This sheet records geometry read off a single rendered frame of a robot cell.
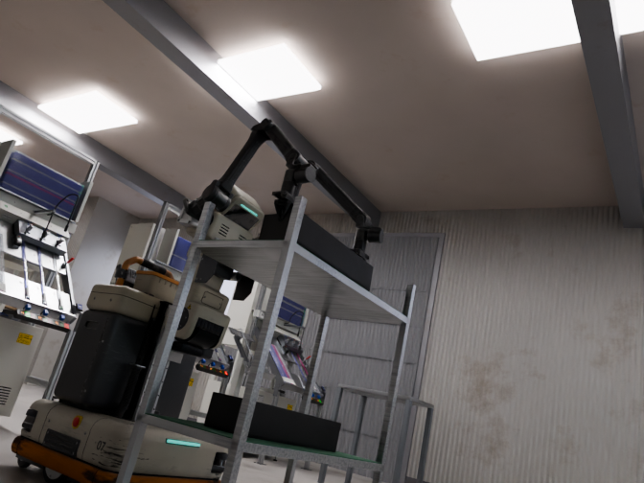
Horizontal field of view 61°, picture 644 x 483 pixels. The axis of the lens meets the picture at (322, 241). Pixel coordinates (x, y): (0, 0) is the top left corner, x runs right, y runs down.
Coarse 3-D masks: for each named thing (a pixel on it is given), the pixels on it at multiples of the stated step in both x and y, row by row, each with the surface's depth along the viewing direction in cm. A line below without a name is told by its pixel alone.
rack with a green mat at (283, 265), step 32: (288, 224) 171; (192, 256) 191; (224, 256) 195; (256, 256) 185; (288, 256) 167; (288, 288) 221; (320, 288) 209; (352, 288) 198; (320, 320) 258; (384, 320) 237; (160, 352) 181; (256, 352) 158; (320, 352) 253; (256, 384) 155; (160, 416) 174; (384, 416) 222; (128, 448) 171; (256, 448) 155; (288, 448) 168; (384, 448) 217; (128, 480) 169; (224, 480) 147; (288, 480) 234
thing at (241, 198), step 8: (232, 192) 247; (240, 192) 250; (232, 200) 244; (240, 200) 245; (248, 200) 252; (232, 208) 246; (240, 208) 248; (248, 208) 250; (256, 208) 253; (224, 216) 247; (232, 216) 249; (240, 216) 251; (248, 216) 254; (256, 216) 256; (240, 224) 254; (248, 224) 257; (256, 224) 259
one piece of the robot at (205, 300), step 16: (224, 224) 245; (192, 288) 234; (208, 288) 238; (192, 304) 231; (208, 304) 239; (224, 304) 247; (192, 320) 227; (208, 320) 234; (224, 320) 242; (176, 336) 229
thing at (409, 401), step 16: (336, 400) 461; (400, 400) 446; (416, 400) 432; (336, 416) 458; (432, 416) 455; (352, 448) 481; (400, 448) 414; (400, 464) 409; (320, 480) 441; (416, 480) 438
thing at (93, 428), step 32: (32, 416) 227; (64, 416) 215; (96, 416) 210; (32, 448) 217; (64, 448) 207; (96, 448) 199; (160, 448) 209; (192, 448) 222; (224, 448) 238; (96, 480) 192; (160, 480) 209; (192, 480) 222
